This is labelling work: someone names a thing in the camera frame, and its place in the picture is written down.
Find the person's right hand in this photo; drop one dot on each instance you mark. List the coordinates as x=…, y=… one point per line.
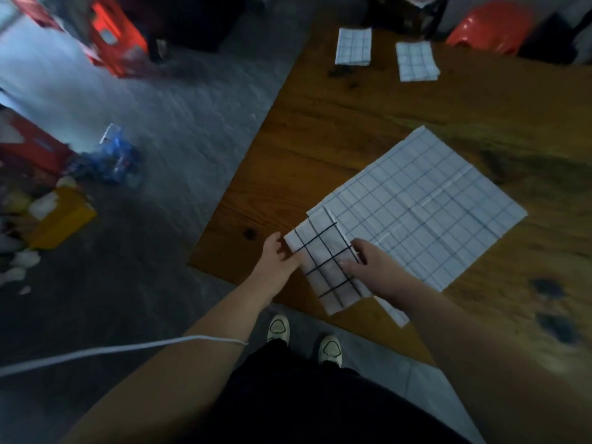
x=386, y=275

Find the person's left hand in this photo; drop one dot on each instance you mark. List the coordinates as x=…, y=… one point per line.
x=268, y=268

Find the person's right thumb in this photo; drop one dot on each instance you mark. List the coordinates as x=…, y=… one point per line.
x=350, y=266

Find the person's left thumb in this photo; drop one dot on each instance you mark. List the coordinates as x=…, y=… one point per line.
x=293, y=262

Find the small black-lined checked cloth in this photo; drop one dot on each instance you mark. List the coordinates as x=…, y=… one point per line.
x=323, y=268

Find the person's left forearm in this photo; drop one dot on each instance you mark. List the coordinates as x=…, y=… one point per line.
x=185, y=365

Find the person's right forearm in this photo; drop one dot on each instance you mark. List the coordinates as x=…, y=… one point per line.
x=485, y=365

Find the person's left white shoe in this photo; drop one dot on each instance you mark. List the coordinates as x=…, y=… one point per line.
x=278, y=329

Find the person's white shoe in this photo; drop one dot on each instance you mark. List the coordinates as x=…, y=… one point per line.
x=330, y=351
x=278, y=329

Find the person's right white shoe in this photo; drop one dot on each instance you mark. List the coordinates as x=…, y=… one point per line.
x=330, y=351

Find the large white checked cloth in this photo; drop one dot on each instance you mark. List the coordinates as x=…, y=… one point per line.
x=425, y=208

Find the person's black trousers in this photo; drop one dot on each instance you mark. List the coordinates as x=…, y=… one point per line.
x=314, y=402

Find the wooden table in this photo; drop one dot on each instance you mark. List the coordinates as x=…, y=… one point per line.
x=462, y=124

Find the blue plastic bag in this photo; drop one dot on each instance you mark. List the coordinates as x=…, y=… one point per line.
x=113, y=157

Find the folded white checked cloth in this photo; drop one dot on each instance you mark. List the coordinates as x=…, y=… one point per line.
x=354, y=46
x=417, y=60

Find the yellow cardboard box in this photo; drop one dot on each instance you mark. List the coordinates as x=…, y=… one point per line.
x=62, y=219

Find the black chair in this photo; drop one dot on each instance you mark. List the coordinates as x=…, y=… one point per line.
x=407, y=16

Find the pile of white scraps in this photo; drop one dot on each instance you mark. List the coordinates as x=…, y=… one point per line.
x=16, y=263

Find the red plastic stool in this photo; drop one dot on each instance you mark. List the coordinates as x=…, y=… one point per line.
x=492, y=27

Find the red cardboard box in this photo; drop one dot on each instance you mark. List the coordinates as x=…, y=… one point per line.
x=32, y=143

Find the red plastic crate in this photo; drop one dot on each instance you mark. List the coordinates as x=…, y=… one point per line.
x=115, y=36

